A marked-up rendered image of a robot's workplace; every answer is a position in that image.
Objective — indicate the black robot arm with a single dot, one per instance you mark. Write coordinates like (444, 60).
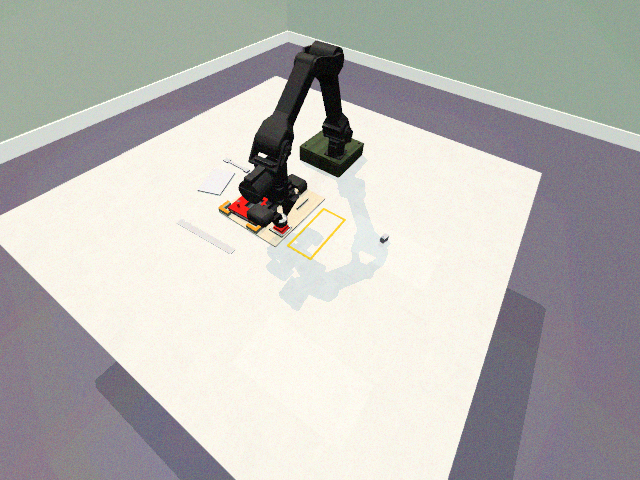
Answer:
(275, 136)

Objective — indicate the light grey flat strip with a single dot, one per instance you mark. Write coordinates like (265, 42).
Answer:
(206, 236)

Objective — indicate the black wheel with white hub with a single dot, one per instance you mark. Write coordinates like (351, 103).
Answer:
(283, 222)

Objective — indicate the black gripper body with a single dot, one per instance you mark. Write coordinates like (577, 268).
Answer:
(264, 215)

